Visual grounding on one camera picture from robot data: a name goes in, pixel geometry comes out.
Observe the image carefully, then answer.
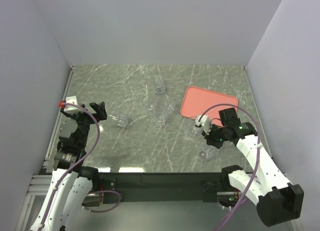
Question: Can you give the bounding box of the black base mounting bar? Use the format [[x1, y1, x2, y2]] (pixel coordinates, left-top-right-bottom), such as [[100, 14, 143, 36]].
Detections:
[[98, 172, 236, 203]]

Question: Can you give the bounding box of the pink plastic tray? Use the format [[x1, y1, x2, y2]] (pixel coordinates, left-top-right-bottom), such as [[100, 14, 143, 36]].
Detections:
[[180, 86, 239, 118]]

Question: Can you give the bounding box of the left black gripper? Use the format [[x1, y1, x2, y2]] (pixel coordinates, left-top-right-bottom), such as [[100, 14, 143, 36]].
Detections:
[[61, 101, 106, 148]]

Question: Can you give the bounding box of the clear square glass lying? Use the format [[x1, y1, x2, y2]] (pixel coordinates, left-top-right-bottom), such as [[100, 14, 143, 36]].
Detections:
[[109, 113, 129, 129]]

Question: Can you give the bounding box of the clear wine glass front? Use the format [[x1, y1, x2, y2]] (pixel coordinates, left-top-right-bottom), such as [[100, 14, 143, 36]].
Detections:
[[196, 142, 217, 162]]

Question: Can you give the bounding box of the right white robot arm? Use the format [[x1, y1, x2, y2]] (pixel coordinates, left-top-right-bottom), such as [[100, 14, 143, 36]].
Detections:
[[195, 104, 304, 231]]

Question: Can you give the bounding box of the tall clear glass far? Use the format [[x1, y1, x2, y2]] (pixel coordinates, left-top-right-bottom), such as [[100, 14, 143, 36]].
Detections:
[[153, 75, 166, 95]]

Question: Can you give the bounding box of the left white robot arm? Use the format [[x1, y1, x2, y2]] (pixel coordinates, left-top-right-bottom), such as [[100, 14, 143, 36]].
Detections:
[[30, 97, 108, 231]]

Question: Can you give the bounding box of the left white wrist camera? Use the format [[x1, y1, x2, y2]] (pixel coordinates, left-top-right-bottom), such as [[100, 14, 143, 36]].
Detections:
[[58, 95, 79, 114]]

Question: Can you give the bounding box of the aluminium rail frame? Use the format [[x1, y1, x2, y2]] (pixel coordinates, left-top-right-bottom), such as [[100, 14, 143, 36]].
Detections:
[[14, 65, 76, 231]]

